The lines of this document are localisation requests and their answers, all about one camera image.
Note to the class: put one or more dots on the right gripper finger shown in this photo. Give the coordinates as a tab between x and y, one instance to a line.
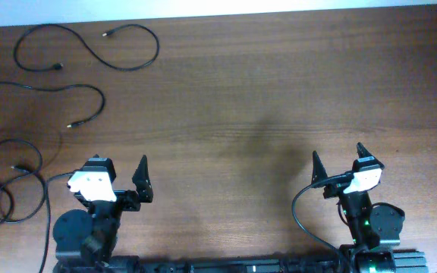
319	174
362	151

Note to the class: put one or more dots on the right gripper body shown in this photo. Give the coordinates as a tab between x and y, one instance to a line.
336	189

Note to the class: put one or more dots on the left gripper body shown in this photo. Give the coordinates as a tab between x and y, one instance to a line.
127	202

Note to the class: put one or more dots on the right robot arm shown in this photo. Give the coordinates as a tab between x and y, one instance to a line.
375	227

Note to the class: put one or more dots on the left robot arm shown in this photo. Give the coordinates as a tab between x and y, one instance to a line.
85	239

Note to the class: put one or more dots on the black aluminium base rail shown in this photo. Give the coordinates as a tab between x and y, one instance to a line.
399	262

